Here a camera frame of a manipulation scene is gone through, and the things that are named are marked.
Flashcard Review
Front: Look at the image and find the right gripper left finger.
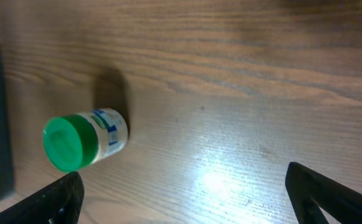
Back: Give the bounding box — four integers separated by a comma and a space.
0, 172, 85, 224

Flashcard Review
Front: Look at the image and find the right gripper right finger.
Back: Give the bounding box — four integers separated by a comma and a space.
285, 162, 362, 223

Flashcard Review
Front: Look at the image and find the green lid jar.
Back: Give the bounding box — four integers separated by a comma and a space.
43, 108, 128, 172

